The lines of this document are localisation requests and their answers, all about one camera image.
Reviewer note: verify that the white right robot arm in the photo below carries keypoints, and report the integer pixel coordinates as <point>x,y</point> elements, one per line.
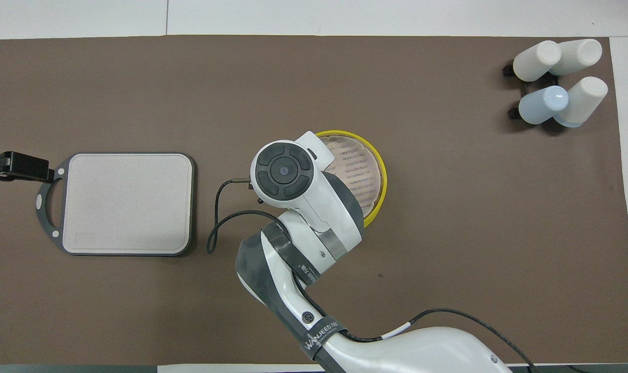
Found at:
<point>314,217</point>

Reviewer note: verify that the grey cutting board dark rim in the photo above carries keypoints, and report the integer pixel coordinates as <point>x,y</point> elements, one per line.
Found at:
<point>137,207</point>

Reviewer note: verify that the brown table mat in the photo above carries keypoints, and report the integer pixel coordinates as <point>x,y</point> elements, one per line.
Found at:
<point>137,311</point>

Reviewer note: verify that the black cup rack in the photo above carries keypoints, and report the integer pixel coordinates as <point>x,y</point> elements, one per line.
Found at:
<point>510,113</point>

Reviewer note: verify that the light blue plastic cup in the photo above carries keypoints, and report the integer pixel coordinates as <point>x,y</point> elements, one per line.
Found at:
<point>541,106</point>

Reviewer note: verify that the white plastic cup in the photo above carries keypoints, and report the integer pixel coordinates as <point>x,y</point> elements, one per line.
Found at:
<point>536,59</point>
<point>580,54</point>
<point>585,98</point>

